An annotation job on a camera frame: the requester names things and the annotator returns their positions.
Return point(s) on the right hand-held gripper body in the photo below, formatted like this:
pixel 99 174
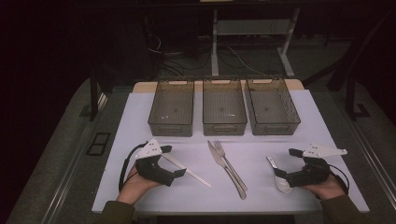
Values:
pixel 314 174

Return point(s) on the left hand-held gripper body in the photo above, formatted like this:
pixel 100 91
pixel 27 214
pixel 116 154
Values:
pixel 149 168

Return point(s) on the white spoon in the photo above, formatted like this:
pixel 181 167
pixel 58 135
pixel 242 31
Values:
pixel 283 185

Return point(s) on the translucent grey storage bin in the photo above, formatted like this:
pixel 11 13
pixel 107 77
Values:
pixel 171 109
pixel 272 105
pixel 224 105

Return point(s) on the steel fork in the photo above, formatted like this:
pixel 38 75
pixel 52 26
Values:
pixel 230 166

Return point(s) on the person's right hand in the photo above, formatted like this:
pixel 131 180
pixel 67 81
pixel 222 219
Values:
pixel 330 188

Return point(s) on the person's left hand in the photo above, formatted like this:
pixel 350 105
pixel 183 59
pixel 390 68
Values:
pixel 134 188

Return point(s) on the white table sheet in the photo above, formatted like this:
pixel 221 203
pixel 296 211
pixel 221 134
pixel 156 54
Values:
pixel 255 186

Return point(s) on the black metal stand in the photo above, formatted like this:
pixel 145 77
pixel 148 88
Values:
pixel 351 96

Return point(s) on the white metal desk frame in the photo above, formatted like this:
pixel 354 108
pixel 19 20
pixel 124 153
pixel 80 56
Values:
pixel 249 27

